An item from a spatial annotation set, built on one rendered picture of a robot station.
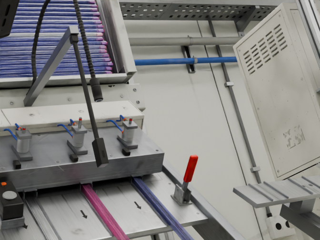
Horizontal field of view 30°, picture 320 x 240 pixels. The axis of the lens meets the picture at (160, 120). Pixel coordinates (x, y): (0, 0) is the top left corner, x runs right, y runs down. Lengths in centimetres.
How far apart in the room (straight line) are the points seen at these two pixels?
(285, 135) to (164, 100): 131
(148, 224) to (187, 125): 224
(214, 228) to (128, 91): 45
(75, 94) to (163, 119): 190
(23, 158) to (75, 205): 13
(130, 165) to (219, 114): 229
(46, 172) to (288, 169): 118
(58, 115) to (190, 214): 35
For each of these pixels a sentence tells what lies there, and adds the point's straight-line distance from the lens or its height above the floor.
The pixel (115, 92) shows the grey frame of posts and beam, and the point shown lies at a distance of 142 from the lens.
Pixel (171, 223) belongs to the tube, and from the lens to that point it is 110.
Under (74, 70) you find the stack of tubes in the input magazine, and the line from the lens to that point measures 137.
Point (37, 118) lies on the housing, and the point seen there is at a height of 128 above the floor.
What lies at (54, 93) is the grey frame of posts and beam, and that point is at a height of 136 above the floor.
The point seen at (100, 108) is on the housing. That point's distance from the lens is 132.
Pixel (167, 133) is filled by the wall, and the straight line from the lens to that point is 323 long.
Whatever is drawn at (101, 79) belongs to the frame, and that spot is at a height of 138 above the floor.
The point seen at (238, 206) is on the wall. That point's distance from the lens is 331.
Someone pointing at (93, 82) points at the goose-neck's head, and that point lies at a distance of 114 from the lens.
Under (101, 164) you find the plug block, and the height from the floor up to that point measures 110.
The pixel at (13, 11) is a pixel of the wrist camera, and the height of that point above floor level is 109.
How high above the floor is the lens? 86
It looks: 17 degrees up
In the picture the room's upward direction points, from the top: 15 degrees counter-clockwise
